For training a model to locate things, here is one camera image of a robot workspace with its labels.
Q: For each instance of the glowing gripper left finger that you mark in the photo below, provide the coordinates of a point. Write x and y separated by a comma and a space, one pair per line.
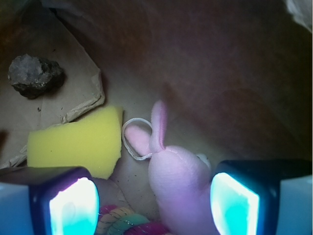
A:
48, 201

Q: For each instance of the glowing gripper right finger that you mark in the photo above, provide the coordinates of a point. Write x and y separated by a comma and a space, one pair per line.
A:
263, 197

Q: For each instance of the pink plush bunny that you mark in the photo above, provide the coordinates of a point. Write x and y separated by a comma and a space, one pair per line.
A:
179, 179

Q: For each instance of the yellow sponge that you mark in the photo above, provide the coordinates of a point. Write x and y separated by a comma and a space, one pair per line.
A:
93, 142

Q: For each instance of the brown paper bag bin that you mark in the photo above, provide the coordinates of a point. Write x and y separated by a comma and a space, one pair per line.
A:
236, 74

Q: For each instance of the brown grey rock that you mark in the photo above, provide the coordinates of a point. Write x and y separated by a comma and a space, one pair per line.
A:
34, 76

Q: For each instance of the multicolour twisted rope toy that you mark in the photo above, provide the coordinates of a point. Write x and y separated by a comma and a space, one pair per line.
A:
114, 220

